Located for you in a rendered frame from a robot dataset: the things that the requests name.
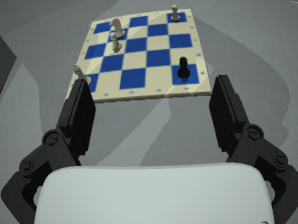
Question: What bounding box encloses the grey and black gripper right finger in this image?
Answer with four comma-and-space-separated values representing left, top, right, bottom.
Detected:
209, 75, 298, 224

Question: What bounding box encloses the cream and blue checkered game board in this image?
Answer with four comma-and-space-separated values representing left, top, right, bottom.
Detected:
76, 9, 211, 102

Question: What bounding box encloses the black pawn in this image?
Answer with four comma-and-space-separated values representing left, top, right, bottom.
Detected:
177, 57, 190, 78

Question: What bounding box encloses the white pawn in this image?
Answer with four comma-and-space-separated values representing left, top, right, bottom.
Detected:
171, 5, 180, 21
110, 32, 122, 50

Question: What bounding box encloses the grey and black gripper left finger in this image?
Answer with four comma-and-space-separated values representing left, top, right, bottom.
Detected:
1, 79, 96, 224

